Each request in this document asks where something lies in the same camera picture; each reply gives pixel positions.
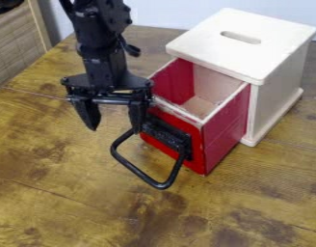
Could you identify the red wooden drawer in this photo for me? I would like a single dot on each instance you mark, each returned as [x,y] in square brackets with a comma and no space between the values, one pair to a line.
[206,104]

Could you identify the black metal drawer handle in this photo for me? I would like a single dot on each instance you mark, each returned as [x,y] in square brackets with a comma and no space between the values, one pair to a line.
[144,160]

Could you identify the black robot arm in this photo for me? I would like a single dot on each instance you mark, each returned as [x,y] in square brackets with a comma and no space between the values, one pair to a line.
[99,22]

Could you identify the white wooden box cabinet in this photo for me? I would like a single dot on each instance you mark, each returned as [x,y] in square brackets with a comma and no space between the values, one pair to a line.
[258,49]

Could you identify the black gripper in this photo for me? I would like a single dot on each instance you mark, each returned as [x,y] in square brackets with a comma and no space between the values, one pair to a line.
[108,83]

